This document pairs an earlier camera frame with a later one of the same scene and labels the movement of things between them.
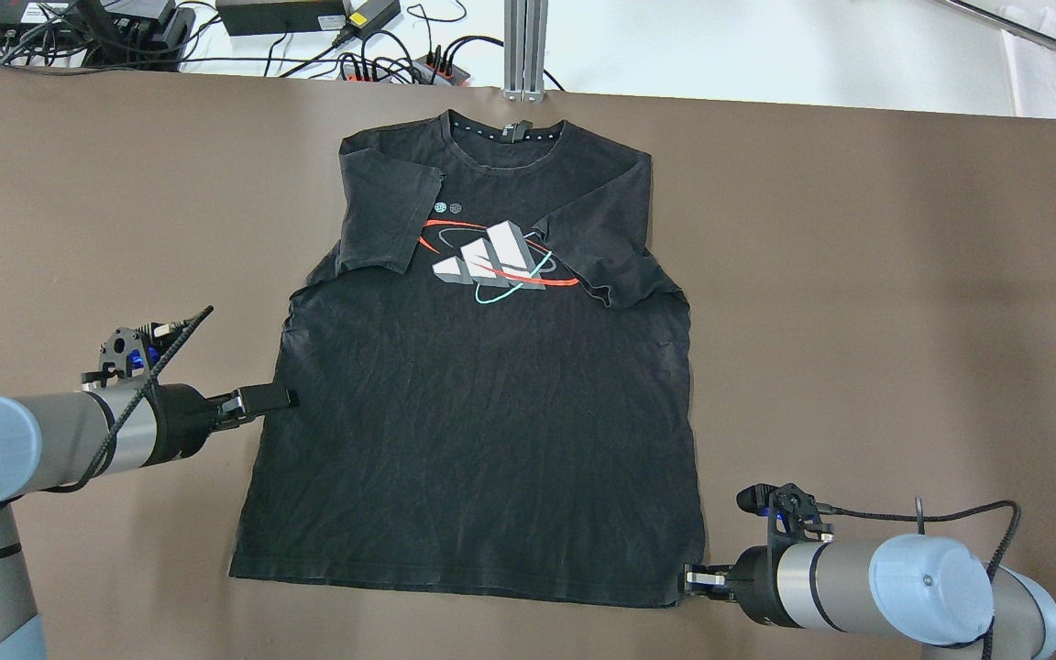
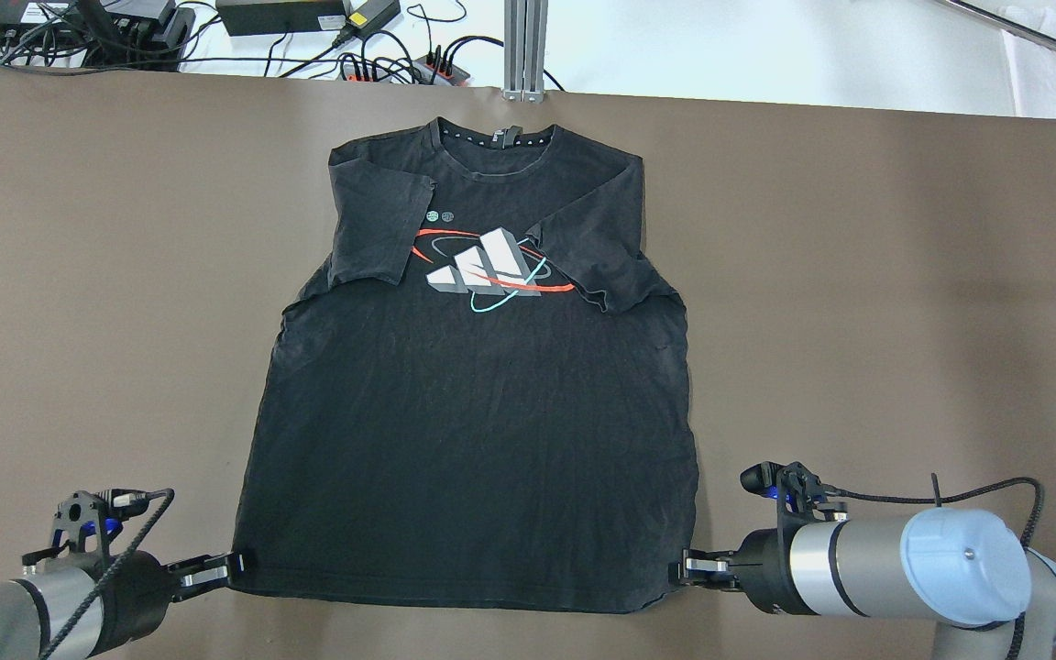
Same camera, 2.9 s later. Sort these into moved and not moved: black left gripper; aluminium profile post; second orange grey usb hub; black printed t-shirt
Moved: black left gripper
Not moved: second orange grey usb hub; aluminium profile post; black printed t-shirt
